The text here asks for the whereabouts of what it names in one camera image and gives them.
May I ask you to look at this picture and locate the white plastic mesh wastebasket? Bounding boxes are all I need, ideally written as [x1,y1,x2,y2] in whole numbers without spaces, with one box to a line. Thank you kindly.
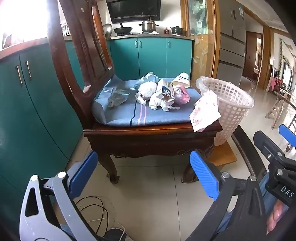
[196,76,255,146]

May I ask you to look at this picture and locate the pink plastic bag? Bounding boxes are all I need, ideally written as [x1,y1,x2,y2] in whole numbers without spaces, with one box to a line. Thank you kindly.
[173,83,191,105]

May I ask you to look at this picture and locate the steel wok lid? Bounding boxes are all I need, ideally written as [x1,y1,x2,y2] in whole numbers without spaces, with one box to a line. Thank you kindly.
[103,23,113,39]

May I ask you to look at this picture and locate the white tissue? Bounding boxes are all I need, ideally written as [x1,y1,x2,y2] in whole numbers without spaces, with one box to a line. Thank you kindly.
[149,94,181,112]

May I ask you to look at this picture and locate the wooden board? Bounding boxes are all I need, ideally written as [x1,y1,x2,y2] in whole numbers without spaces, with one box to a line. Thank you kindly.
[208,139,237,166]

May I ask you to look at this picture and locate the small cardboard box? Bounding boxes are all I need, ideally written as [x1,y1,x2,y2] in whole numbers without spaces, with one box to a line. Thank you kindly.
[155,78,175,100]

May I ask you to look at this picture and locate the hanging pink clothes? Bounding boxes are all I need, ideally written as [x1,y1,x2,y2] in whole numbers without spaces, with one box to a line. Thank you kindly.
[266,65,296,93]

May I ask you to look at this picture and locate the black clay pot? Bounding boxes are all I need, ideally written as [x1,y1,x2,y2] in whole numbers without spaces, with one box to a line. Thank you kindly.
[170,26,185,36]

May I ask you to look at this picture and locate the black range hood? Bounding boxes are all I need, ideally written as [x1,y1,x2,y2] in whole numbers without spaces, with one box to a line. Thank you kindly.
[106,0,162,24]

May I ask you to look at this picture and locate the person's right hand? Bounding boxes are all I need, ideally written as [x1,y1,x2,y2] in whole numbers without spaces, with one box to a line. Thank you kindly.
[266,199,289,235]

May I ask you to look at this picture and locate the clear plastic bag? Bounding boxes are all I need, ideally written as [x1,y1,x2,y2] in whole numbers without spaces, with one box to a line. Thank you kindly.
[107,87,130,108]

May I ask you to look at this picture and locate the black wok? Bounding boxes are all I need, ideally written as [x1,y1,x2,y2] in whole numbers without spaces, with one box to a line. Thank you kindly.
[113,23,133,35]

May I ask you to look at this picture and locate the white paper cup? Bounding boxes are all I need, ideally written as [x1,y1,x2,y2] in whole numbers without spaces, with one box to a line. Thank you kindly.
[171,72,191,88]

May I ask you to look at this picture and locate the wood-framed glass sliding door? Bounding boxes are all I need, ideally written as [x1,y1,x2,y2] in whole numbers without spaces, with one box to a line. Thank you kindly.
[180,0,221,80]

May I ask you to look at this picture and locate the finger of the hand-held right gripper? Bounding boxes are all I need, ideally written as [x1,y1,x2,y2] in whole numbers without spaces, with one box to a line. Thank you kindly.
[253,131,285,164]
[279,124,296,149]

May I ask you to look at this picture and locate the carved wooden chair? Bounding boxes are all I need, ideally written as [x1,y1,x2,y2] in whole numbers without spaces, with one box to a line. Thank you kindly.
[47,0,223,184]

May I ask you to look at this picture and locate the blue striped seat cushion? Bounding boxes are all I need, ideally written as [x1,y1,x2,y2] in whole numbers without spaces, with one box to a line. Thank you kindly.
[91,75,201,127]

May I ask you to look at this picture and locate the grey-blue plastic bag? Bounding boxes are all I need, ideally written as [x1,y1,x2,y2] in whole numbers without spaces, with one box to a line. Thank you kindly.
[133,72,160,90]

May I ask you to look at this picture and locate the brown wooden door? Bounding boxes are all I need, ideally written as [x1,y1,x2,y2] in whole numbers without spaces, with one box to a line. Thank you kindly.
[245,31,263,81]

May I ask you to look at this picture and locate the black cable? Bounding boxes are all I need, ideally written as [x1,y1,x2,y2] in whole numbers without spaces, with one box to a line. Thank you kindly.
[74,196,116,232]

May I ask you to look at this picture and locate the pink printed plastic wrapper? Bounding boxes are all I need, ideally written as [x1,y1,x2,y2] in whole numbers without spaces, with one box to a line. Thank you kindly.
[190,90,221,132]

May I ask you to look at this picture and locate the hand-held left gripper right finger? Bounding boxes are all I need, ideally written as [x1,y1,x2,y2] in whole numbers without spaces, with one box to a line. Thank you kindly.
[185,150,269,241]

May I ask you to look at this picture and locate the person's blue jeans leg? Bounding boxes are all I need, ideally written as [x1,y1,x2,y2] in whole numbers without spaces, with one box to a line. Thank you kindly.
[216,173,278,234]

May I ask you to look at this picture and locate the white cable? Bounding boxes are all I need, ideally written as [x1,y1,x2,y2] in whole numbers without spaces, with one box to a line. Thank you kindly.
[90,217,130,241]

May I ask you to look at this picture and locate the wooden stool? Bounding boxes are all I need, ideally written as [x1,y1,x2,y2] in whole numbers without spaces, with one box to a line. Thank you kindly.
[266,91,296,129]

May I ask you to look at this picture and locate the green wall vine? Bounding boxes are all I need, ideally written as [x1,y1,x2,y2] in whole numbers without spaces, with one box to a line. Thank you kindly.
[279,38,296,77]

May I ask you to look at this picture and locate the steel cooking pot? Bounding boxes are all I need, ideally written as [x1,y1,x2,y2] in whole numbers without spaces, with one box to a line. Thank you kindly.
[138,17,160,33]

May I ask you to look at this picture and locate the teal kitchen cabinets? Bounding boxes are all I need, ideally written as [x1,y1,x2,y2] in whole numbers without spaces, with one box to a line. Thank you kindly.
[0,37,193,204]

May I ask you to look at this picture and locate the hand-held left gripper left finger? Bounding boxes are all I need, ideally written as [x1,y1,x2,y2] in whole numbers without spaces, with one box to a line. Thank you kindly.
[20,151,102,241]

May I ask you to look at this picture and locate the grey refrigerator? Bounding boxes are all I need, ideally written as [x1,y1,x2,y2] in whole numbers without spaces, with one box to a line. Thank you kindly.
[216,0,247,78]

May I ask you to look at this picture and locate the white plastic bag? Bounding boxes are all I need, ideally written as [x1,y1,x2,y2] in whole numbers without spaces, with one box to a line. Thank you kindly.
[135,82,158,106]

